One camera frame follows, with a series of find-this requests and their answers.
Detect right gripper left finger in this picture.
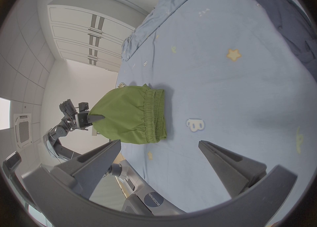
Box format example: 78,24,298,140
51,139,122,200

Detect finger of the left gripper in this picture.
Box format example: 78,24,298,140
86,114,106,124

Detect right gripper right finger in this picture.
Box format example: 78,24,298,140
198,140,267,200

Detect green shorts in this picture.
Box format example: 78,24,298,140
89,85,168,145

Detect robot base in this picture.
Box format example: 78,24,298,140
108,160,187,216

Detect dark blue garment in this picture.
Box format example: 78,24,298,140
240,0,317,79

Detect ceiling air vent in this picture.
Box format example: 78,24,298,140
13,113,34,150

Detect ceiling light panel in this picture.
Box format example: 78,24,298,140
0,97,11,130

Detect white wardrobe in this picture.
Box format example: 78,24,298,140
47,4,140,73

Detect pale blue quilt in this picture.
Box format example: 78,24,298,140
121,0,216,62

